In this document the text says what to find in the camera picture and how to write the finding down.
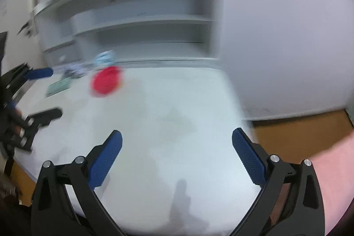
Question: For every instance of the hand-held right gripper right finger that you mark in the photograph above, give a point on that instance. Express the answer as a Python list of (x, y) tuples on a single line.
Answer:
[(249, 158)]

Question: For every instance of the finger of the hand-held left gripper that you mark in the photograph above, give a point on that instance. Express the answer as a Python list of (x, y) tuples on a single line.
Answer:
[(45, 115), (40, 73)]

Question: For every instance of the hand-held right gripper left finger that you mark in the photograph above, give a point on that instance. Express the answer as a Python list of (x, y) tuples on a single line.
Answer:
[(106, 158)]

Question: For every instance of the green box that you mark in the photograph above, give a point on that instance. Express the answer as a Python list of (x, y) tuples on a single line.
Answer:
[(59, 86)]

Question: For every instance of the blue white wrapper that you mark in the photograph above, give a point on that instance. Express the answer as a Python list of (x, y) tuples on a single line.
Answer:
[(73, 70)]

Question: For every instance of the white paper cup blue print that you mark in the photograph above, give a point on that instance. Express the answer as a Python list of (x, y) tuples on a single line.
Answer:
[(104, 58)]

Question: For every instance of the red round lid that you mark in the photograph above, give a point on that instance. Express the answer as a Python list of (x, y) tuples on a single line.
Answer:
[(106, 82)]

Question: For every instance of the grey drawer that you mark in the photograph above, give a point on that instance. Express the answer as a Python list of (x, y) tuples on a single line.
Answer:
[(62, 55)]

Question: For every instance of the person's bare leg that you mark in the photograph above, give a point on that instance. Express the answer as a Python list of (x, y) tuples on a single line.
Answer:
[(337, 183)]

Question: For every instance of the grey desk shelf unit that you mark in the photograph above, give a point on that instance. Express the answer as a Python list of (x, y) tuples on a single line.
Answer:
[(138, 3)]

